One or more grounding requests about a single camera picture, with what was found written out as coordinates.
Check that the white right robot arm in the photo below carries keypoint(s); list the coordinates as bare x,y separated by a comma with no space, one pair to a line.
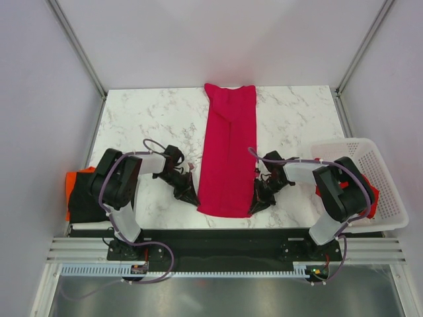
293,170

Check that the crimson pink t-shirt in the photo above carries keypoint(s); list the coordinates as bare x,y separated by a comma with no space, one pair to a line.
227,174

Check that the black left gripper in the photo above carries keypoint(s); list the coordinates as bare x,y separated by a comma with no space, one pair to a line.
186,193

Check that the white folded t-shirt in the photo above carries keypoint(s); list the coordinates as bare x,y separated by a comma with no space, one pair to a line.
103,225

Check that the white plastic laundry basket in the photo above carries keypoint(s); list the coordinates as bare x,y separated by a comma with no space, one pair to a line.
390,211

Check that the aluminium front rail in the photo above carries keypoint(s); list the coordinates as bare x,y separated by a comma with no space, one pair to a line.
359,251

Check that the red t-shirt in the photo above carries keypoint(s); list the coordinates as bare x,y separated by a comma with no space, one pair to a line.
343,198

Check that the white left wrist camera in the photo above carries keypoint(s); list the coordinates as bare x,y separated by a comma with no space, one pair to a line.
190,166

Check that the aluminium frame post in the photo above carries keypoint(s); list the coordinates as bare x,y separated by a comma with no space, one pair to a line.
371,33
76,45

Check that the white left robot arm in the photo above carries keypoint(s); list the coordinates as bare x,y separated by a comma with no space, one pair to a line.
114,185

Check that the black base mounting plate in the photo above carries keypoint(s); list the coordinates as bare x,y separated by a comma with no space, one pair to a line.
239,249

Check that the white slotted cable duct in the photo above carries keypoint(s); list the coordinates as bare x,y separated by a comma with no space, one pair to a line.
137,271

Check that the aluminium frame post right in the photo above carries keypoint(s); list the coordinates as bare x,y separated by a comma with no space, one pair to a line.
371,33

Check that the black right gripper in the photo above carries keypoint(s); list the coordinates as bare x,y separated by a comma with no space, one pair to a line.
260,200

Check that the folded black t-shirt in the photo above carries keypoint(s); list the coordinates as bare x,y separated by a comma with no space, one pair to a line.
84,208

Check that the aluminium frame post left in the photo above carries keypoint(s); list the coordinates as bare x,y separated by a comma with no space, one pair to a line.
76,45

